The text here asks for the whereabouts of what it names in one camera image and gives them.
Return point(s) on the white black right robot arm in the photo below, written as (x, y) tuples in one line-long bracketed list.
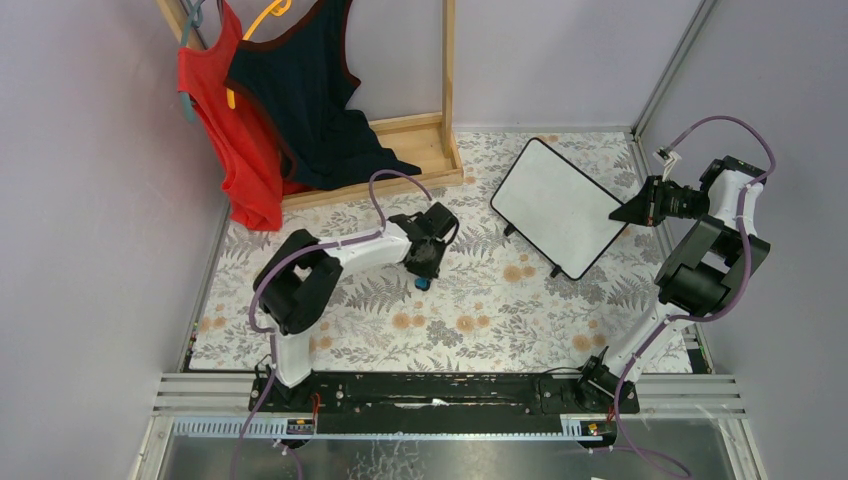
[(703, 275)]

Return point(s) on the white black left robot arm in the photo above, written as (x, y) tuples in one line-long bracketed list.
[(295, 286)]

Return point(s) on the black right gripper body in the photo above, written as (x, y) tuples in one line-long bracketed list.
[(650, 201)]

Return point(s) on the aluminium rail frame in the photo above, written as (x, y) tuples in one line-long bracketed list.
[(216, 404)]

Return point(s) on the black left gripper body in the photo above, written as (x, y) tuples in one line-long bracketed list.
[(423, 261)]

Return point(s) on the black framed whiteboard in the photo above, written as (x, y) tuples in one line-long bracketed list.
[(558, 208)]

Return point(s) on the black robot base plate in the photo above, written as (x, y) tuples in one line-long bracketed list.
[(371, 403)]

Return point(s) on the dark navy tank top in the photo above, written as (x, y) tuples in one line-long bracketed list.
[(300, 84)]

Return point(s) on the wooden clothes rack frame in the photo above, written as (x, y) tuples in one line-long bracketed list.
[(425, 140)]

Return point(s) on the red tank top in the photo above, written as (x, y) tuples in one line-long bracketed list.
[(241, 140)]

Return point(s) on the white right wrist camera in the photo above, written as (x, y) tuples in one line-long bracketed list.
[(668, 158)]

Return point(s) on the floral patterned table mat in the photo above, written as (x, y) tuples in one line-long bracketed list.
[(495, 307)]

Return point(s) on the blue and black eraser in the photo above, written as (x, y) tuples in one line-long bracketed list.
[(422, 284)]

